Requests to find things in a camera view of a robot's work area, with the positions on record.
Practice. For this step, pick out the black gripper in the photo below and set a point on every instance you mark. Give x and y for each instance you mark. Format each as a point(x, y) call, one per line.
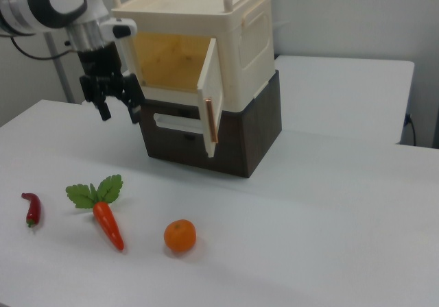
point(101, 63)

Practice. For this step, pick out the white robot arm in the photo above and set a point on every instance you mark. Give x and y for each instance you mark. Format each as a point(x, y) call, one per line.
point(41, 2)

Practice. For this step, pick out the cream plastic cabinet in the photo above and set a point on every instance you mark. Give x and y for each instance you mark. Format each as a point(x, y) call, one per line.
point(247, 46)

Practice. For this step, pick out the grey metal pole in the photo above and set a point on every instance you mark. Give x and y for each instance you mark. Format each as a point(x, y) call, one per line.
point(61, 74)

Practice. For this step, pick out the orange toy carrot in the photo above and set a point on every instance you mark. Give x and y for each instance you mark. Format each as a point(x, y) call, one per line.
point(108, 223)

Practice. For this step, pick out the red chili pepper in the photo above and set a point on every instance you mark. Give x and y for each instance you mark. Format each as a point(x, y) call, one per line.
point(33, 209)

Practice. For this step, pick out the dark brown wooden box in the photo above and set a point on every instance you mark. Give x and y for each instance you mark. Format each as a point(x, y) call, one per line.
point(254, 132)

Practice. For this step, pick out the orange mandarin fruit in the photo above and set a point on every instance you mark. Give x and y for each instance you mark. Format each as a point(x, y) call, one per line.
point(179, 235)

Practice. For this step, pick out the white adjacent table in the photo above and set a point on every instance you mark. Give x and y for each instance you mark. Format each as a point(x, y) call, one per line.
point(343, 98)

